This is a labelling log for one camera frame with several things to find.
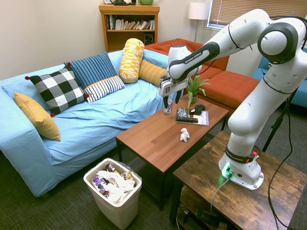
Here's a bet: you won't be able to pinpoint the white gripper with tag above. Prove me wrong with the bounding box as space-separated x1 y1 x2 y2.
159 76 189 109

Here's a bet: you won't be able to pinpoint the white tissue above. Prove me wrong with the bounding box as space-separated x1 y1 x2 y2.
179 127 190 143

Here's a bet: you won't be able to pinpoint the crumpled white paper trash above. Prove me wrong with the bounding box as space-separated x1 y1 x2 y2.
95 170 136 200

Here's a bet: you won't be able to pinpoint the cream plastic trash bin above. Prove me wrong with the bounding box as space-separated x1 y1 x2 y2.
83 157 142 230

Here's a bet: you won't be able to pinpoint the clear bottle purple label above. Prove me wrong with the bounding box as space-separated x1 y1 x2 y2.
164 97 174 116

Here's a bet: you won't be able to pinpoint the potted green fern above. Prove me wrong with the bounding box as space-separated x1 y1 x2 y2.
186 75 212 110

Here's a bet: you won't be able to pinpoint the black TV remote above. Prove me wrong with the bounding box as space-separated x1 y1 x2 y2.
176 116 200 124

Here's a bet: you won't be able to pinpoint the black game controller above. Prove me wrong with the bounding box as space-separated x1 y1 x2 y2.
190 104 206 115

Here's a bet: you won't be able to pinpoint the mustard striped bolster pillow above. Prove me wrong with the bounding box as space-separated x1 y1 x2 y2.
138 59 168 87

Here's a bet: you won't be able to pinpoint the Washington magazine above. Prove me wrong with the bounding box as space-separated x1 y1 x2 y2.
175 107 210 127

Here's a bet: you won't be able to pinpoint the orange sectional sofa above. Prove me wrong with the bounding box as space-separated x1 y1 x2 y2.
144 38 261 114

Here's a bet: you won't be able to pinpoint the yellow white patterned bolster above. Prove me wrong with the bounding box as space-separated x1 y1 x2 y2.
118 38 145 84

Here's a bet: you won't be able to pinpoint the small black speaker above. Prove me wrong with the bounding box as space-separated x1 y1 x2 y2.
143 33 154 46

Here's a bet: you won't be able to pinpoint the white navy striped pillow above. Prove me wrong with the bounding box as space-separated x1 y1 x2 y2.
83 75 126 104

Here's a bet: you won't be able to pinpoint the wooden bookshelf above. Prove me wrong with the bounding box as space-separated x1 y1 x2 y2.
98 3 161 53

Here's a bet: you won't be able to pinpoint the light blue covered sofa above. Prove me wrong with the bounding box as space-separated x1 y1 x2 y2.
0 49 174 197

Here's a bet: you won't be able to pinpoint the blue striped pillow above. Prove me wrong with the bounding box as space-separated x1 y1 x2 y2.
63 51 120 90

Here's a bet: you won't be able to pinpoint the row of books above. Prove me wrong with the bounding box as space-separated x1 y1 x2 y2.
106 14 155 31

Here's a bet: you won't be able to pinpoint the white shade floor lamp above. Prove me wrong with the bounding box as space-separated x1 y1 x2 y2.
188 2 208 43

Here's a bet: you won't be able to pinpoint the black tripod stand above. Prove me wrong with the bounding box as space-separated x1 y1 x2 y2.
262 103 289 153

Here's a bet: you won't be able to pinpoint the black white shelf ornament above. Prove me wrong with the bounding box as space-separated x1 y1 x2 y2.
104 0 137 6

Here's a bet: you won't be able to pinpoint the discarded bottle purple label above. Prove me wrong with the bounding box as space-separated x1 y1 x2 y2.
93 176 107 191

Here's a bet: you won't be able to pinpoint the wooden window blinds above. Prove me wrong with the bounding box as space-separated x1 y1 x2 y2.
207 0 307 30

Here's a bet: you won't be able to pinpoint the black white checkered pillow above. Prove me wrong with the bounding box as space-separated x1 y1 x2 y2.
24 62 90 117

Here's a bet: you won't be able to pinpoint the black power adapter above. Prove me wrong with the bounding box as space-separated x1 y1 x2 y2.
196 207 219 225

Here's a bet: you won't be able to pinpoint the rustic dark wood robot table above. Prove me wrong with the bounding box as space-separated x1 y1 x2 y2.
172 130 307 230

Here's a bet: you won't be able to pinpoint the blue armchair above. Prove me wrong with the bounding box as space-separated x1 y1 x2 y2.
251 47 307 109

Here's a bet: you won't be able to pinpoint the plain mustard yellow pillow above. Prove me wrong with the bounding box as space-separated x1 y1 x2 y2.
13 92 61 142

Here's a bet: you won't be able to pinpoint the wooden coffee table black frame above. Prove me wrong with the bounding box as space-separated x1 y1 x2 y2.
116 93 230 211

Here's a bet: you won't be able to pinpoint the grey base cable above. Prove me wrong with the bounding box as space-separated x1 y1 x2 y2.
210 176 232 212

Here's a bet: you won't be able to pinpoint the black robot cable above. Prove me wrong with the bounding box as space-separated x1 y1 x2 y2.
267 15 307 230

